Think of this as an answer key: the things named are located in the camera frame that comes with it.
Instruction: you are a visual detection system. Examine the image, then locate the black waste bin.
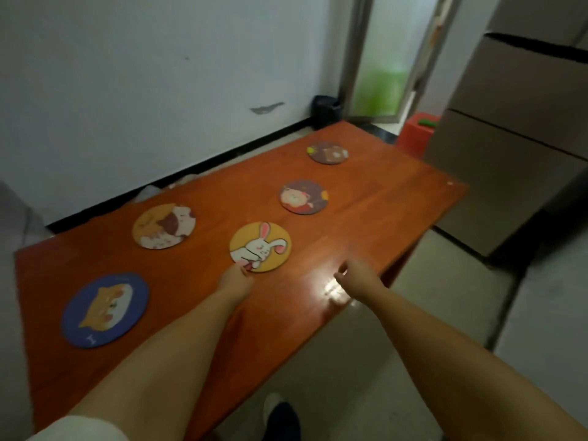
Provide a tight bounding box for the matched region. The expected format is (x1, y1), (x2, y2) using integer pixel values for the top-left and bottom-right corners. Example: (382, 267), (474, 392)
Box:
(312, 95), (345, 130)

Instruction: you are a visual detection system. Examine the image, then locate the person's left hand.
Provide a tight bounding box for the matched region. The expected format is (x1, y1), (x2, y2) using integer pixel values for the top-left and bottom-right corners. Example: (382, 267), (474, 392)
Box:
(215, 263), (254, 300)

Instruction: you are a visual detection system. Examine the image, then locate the brown bear round coaster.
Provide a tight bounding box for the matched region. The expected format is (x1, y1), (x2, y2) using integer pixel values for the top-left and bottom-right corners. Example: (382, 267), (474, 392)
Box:
(307, 141), (349, 166)

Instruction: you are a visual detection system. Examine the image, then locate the yellow rabbit round coaster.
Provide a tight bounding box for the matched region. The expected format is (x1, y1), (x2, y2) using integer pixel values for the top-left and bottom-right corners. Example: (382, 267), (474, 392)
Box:
(229, 221), (293, 273)

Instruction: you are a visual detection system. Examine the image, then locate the white shoe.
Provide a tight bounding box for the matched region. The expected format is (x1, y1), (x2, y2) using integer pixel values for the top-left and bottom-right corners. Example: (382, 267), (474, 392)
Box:
(262, 392), (286, 430)

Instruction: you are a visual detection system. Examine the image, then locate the person's left forearm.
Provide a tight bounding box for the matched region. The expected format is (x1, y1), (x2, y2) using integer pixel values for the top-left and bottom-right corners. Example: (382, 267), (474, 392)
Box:
(68, 289), (249, 441)

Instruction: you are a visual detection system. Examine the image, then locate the white sleeve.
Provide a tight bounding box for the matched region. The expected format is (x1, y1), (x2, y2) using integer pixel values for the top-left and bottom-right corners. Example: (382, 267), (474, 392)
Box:
(27, 414), (130, 441)

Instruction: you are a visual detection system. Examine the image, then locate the blue dog round coaster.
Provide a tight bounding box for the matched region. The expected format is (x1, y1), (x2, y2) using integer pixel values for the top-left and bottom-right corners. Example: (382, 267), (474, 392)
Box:
(61, 272), (150, 350)

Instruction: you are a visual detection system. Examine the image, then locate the white crumpled bag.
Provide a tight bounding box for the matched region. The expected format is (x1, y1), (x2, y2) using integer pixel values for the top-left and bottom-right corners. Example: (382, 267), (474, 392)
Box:
(134, 184), (162, 205)

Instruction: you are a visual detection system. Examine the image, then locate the glass door with metal frame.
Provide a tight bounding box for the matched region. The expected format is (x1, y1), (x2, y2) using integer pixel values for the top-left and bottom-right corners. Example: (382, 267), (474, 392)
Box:
(339, 0), (466, 125)

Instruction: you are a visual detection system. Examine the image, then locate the brown pig round coaster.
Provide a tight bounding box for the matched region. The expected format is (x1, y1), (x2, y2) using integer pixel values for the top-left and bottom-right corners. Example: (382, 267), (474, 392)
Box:
(279, 180), (330, 216)

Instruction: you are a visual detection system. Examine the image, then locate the red plastic stool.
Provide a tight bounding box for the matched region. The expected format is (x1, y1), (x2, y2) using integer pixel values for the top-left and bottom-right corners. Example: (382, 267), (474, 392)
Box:
(395, 112), (442, 160)

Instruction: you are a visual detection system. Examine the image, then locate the person's right forearm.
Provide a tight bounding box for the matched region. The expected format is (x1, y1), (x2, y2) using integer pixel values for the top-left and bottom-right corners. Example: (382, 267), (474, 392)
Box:
(356, 288), (588, 441)

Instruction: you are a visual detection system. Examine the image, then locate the person's right hand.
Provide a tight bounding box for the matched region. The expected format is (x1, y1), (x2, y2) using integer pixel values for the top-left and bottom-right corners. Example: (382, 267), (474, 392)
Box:
(334, 258), (387, 303)

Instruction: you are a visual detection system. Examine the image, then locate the orange cats round coaster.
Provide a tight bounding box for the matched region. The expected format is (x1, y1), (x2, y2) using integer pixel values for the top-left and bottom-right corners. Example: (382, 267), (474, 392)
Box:
(132, 203), (197, 251)

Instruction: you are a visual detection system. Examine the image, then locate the dark trouser leg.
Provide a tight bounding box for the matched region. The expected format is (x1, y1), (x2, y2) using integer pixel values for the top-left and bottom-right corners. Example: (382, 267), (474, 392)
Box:
(266, 401), (302, 441)

